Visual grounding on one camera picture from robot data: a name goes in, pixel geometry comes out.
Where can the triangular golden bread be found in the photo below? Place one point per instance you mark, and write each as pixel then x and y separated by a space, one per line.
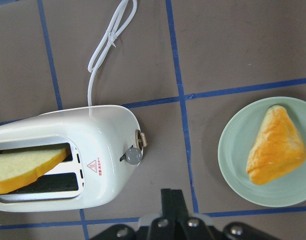
pixel 278 149

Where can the white two-slot toaster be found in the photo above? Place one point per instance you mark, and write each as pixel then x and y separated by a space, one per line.
pixel 105 145

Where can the light green plate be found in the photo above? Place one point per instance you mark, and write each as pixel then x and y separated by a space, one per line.
pixel 234 146

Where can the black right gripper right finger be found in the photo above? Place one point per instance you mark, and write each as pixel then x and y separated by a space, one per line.
pixel 179 204

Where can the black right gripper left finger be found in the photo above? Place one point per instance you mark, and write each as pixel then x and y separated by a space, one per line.
pixel 167 208

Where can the toast slice in toaster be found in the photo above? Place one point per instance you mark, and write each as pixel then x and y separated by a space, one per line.
pixel 23 166

